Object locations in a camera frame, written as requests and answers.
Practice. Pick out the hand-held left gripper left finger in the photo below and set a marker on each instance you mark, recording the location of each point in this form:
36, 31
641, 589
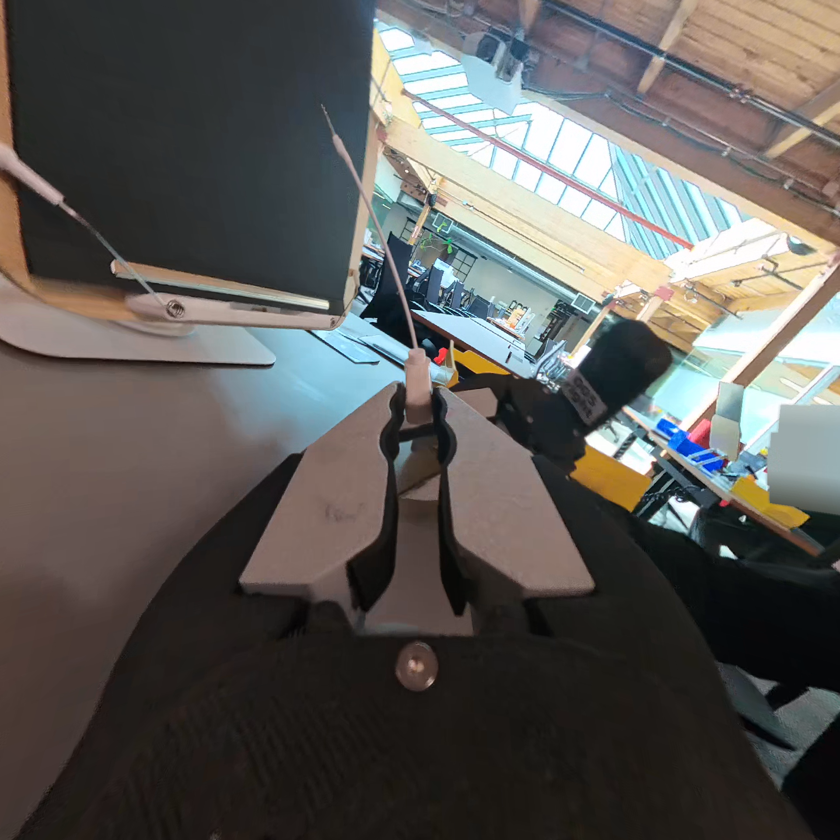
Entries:
328, 518

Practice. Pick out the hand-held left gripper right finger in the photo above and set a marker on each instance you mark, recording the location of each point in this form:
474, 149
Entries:
505, 518

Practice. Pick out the person's right forearm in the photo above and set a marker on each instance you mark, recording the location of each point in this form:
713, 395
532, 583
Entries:
722, 604

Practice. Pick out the small blue bin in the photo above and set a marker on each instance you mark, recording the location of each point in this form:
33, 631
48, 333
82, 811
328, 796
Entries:
689, 449

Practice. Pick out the long wooden office table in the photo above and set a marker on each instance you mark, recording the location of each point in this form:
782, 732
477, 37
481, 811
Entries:
472, 334

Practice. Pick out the silver laptop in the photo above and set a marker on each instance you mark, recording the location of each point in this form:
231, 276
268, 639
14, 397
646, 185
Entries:
354, 348

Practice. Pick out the small yellow bin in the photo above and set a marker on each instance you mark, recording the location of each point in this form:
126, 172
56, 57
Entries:
754, 492

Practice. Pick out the red ceiling pipe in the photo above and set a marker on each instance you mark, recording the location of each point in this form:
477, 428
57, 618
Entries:
544, 167

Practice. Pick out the black office chair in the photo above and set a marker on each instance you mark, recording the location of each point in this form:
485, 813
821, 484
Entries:
390, 282

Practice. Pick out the white board stand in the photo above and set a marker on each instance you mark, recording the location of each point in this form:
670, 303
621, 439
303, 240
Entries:
131, 348

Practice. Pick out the grey ceiling lamp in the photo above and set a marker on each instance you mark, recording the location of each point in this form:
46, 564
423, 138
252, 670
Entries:
492, 79

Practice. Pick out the black board with wooden frame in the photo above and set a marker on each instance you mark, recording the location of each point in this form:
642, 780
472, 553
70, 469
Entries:
197, 131

